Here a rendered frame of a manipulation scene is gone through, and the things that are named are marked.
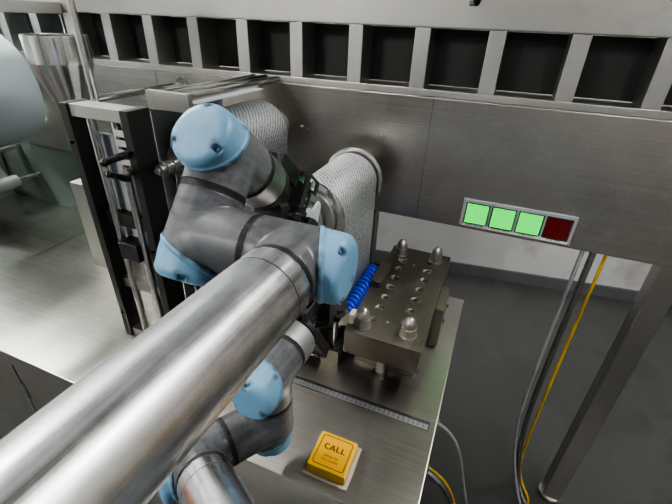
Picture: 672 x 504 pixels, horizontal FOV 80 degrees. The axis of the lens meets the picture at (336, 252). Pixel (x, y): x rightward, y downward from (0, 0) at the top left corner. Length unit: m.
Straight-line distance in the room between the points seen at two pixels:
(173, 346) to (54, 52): 1.00
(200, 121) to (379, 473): 0.63
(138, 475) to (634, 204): 1.00
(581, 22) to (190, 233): 0.81
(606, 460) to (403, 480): 1.53
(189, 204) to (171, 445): 0.27
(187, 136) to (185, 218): 0.09
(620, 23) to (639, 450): 1.83
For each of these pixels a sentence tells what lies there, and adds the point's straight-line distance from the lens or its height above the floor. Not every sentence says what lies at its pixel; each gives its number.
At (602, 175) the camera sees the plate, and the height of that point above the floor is 1.32.
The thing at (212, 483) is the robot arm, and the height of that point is 1.08.
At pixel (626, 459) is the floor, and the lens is 2.30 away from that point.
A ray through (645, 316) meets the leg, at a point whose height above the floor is 0.91.
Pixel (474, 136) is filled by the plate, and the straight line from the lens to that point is 0.99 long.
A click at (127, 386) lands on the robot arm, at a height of 1.41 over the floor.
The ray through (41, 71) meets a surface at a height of 1.46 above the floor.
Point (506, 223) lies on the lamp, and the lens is 1.04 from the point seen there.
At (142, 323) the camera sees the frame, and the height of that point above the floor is 0.94.
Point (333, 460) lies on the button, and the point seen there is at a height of 0.92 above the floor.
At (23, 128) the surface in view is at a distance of 1.52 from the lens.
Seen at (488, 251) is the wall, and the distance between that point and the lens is 3.03.
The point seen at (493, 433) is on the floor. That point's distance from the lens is 2.10.
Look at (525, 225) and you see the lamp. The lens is 1.05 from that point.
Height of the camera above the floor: 1.58
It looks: 30 degrees down
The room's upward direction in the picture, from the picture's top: 2 degrees clockwise
